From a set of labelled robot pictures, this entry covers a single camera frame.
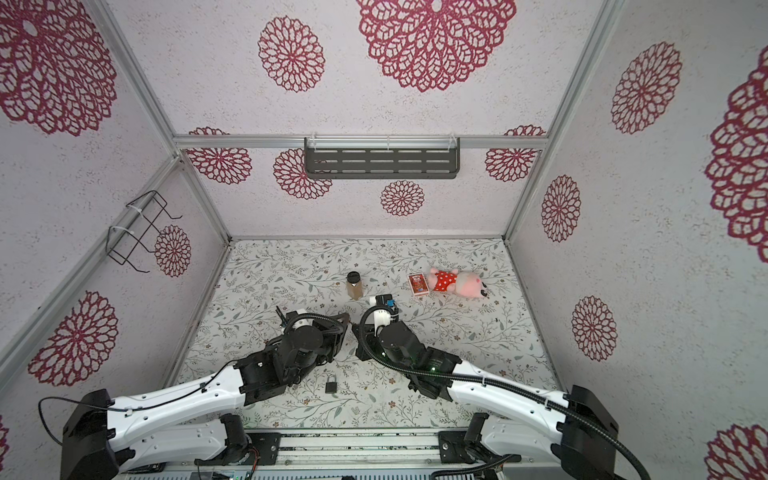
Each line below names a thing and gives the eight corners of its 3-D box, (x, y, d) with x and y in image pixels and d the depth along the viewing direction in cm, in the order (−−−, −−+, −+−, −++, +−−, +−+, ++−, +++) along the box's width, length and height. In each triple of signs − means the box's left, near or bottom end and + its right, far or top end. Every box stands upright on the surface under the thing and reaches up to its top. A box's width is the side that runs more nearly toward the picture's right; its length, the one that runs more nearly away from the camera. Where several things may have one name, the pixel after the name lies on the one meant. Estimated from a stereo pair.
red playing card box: (413, 296, 106) (414, 292, 104) (408, 278, 111) (409, 274, 109) (428, 293, 107) (429, 289, 105) (422, 276, 112) (423, 272, 110)
